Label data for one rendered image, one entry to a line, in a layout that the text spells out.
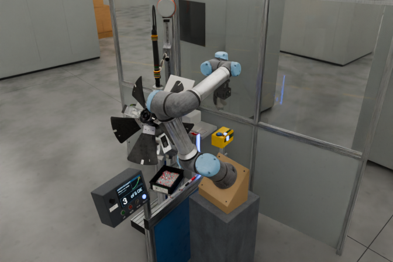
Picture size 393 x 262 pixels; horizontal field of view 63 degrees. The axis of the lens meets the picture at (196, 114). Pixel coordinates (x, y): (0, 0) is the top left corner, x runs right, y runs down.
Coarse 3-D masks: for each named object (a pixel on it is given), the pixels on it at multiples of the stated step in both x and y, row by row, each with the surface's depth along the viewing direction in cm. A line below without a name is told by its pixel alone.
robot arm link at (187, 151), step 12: (156, 96) 152; (156, 108) 152; (168, 120) 156; (180, 120) 163; (168, 132) 165; (180, 132) 164; (180, 144) 168; (192, 144) 175; (180, 156) 175; (192, 156) 173; (192, 168) 174
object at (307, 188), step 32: (128, 96) 368; (256, 160) 289; (288, 160) 268; (320, 160) 250; (352, 160) 235; (256, 192) 303; (288, 192) 280; (320, 192) 261; (288, 224) 294; (320, 224) 272
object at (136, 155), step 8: (144, 136) 238; (152, 136) 240; (136, 144) 236; (144, 144) 236; (152, 144) 238; (136, 152) 235; (144, 152) 235; (152, 152) 237; (136, 160) 234; (144, 160) 234; (152, 160) 235
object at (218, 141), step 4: (220, 128) 250; (224, 128) 250; (228, 128) 250; (216, 132) 245; (220, 132) 245; (224, 132) 245; (232, 132) 247; (212, 136) 242; (216, 136) 240; (220, 136) 239; (224, 136) 239; (232, 136) 249; (212, 140) 244; (216, 140) 241; (220, 140) 239; (224, 140) 240; (228, 140) 245; (212, 144) 245; (216, 144) 243; (220, 144) 240; (224, 144) 242
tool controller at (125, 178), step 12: (132, 168) 177; (120, 180) 167; (132, 180) 169; (96, 192) 160; (108, 192) 158; (120, 192) 163; (132, 192) 169; (144, 192) 176; (96, 204) 162; (108, 204) 158; (120, 204) 163; (132, 204) 169; (108, 216) 159; (120, 216) 164
